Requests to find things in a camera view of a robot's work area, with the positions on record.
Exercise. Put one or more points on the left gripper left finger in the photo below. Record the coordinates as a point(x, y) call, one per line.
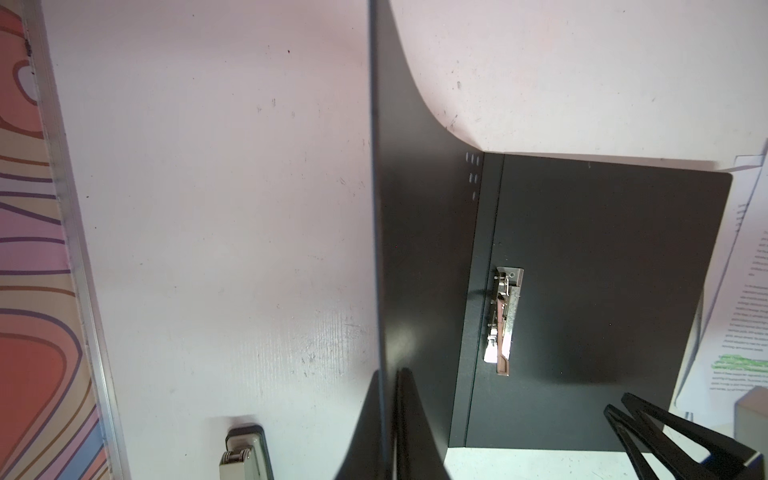
point(365, 458)

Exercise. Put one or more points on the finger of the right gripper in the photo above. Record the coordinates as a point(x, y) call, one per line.
point(727, 458)
point(642, 426)

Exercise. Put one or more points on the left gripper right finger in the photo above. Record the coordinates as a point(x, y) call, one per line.
point(417, 454)

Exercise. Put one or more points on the blue file folder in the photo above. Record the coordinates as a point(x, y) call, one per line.
point(525, 293)

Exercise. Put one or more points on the stack of printed papers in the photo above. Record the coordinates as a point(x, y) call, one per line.
point(730, 356)

